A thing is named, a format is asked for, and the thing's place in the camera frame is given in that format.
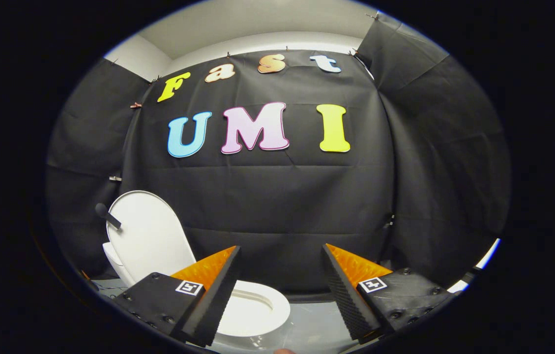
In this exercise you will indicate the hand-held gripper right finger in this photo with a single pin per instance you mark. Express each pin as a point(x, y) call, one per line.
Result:
point(348, 305)

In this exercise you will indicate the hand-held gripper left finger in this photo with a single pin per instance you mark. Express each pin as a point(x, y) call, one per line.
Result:
point(213, 305)

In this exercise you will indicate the white toilet lid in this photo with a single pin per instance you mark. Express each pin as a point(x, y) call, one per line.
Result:
point(152, 236)

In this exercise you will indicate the white toilet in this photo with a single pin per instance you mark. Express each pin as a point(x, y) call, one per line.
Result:
point(257, 319)

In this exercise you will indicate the black backdrop cloth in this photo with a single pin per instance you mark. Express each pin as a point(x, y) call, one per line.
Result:
point(282, 206)

